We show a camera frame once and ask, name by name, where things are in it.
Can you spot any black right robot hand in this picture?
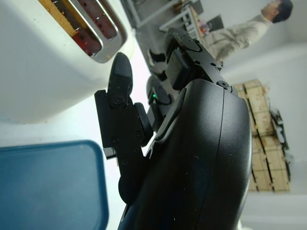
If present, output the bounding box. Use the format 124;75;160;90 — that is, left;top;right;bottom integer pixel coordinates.
94;27;253;230

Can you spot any toast slice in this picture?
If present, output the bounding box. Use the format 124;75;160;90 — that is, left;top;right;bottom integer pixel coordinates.
37;0;78;36

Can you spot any person in beige jacket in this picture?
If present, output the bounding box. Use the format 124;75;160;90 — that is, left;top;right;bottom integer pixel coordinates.
146;0;294;82

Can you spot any white two-slot toaster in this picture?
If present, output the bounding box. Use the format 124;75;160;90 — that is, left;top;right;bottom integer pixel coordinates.
0;0;136;125

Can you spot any dark blue plastic tray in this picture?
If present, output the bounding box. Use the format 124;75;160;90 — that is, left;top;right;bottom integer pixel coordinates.
0;140;110;230

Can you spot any white metal frame desk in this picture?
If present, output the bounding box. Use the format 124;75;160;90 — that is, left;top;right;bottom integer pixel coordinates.
136;0;204;27

